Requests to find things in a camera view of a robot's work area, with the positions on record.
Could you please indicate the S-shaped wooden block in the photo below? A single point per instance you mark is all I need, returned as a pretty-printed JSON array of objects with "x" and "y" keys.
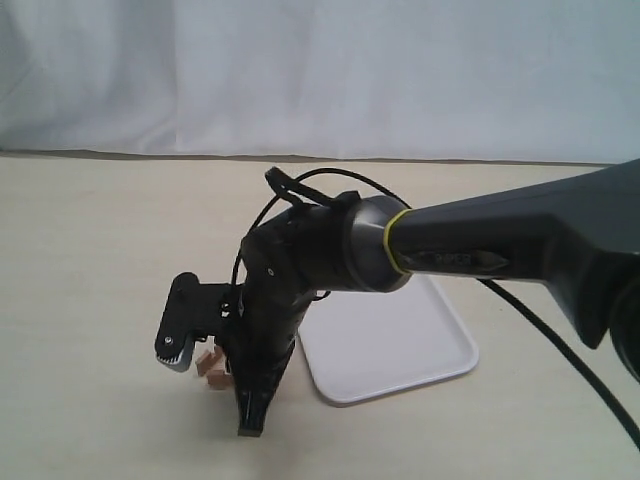
[{"x": 211, "y": 366}]

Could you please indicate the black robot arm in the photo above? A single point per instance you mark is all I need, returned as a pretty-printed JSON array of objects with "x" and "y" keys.
[{"x": 579, "y": 237}]

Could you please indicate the white plastic tray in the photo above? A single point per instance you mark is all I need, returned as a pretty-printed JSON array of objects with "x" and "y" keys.
[{"x": 363, "y": 346}]

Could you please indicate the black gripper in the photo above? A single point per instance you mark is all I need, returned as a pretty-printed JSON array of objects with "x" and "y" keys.
[{"x": 271, "y": 304}]

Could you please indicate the white backdrop cloth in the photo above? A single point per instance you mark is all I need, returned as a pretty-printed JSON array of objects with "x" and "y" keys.
[{"x": 491, "y": 80}]

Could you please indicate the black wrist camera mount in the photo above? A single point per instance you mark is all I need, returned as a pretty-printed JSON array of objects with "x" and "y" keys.
[{"x": 193, "y": 312}]

